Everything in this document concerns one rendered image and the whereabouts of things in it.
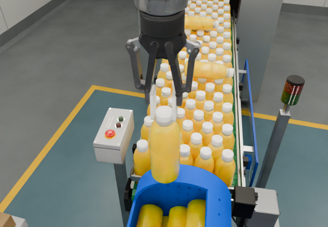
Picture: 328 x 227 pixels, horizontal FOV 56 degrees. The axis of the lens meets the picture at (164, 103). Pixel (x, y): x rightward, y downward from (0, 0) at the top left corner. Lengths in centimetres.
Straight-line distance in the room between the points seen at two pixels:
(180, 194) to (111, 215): 131
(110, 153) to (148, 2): 75
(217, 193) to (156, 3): 55
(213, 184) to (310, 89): 274
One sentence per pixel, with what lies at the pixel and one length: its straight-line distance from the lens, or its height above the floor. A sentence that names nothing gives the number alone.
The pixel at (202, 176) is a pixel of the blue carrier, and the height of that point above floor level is 123.
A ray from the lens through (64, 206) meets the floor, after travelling 234.
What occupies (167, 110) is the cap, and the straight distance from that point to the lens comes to 65.
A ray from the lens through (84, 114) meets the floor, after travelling 296.
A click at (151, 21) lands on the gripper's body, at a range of 50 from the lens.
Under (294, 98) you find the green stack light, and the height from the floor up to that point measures 120.
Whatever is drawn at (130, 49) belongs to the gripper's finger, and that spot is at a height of 163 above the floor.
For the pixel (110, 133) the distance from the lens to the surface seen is 113.
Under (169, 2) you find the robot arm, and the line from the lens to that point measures 48.
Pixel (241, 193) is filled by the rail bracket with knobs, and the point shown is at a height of 100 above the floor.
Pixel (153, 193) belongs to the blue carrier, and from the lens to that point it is 98.
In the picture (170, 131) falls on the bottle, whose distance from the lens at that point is 65.
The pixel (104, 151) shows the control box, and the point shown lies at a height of 107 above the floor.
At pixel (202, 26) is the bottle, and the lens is 177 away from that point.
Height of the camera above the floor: 190
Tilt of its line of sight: 40 degrees down
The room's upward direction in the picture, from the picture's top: straight up
